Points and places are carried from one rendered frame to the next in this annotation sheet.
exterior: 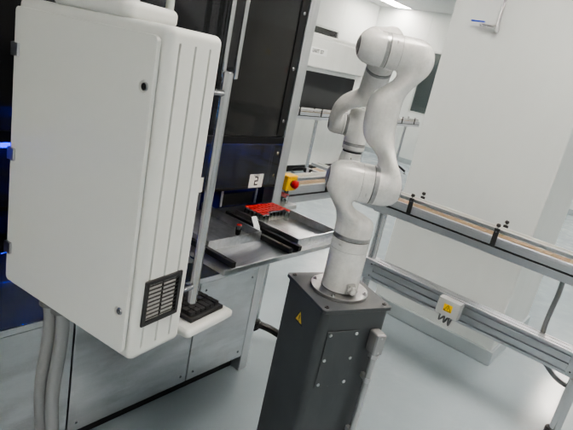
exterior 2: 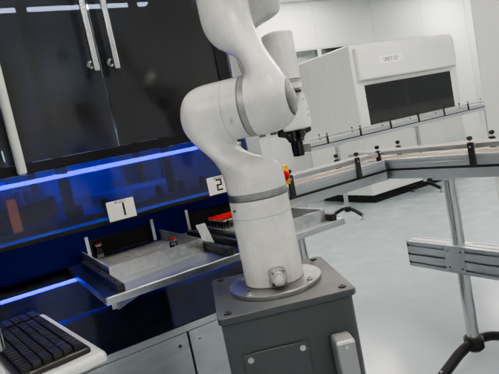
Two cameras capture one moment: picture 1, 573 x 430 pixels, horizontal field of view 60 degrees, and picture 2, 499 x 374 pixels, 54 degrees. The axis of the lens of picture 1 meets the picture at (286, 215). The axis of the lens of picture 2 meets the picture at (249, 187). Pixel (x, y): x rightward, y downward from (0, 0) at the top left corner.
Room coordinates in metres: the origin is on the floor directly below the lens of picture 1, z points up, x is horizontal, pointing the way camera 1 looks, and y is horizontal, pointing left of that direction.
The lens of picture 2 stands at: (0.61, -0.60, 1.17)
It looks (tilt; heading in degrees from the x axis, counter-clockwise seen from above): 6 degrees down; 24
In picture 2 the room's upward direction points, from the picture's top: 11 degrees counter-clockwise
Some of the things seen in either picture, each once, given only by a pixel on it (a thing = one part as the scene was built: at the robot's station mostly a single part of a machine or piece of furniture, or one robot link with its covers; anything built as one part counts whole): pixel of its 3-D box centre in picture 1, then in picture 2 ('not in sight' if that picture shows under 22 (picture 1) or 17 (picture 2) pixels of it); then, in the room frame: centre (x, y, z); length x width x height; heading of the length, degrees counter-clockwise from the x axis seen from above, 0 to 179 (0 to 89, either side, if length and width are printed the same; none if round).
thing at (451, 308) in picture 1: (449, 307); not in sight; (2.38, -0.92, 0.50); 0.12 x 0.05 x 0.09; 53
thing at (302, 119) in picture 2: (349, 162); (290, 110); (1.90, -0.19, 1.21); 0.10 x 0.08 x 0.11; 144
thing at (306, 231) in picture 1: (286, 223); (257, 222); (1.96, -0.01, 0.90); 0.34 x 0.26 x 0.04; 53
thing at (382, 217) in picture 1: (367, 270); (462, 264); (2.75, -0.54, 0.46); 0.09 x 0.09 x 0.77; 53
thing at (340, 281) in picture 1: (344, 264); (266, 240); (1.51, -0.22, 0.95); 0.19 x 0.19 x 0.18
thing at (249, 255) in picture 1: (248, 231); (203, 245); (1.85, 0.13, 0.87); 0.70 x 0.48 x 0.02; 143
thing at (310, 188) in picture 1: (298, 183); (316, 179); (2.61, -0.03, 0.92); 0.69 x 0.16 x 0.16; 143
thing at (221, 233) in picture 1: (205, 223); (139, 251); (1.76, 0.29, 0.90); 0.34 x 0.26 x 0.04; 53
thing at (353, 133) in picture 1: (357, 124); (278, 57); (1.90, -0.19, 1.35); 0.09 x 0.08 x 0.13; 93
